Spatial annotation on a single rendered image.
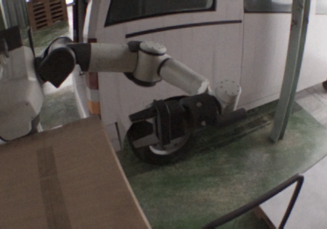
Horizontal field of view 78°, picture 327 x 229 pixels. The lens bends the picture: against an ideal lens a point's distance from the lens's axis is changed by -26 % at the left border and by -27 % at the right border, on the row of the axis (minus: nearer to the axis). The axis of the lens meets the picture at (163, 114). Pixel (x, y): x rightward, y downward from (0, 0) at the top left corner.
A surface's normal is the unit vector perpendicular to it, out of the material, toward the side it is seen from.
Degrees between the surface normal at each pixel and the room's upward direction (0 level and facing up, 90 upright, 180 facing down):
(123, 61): 92
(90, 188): 0
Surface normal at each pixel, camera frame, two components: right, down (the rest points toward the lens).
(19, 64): 0.24, -0.49
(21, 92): 0.49, 0.23
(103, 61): 0.34, 0.59
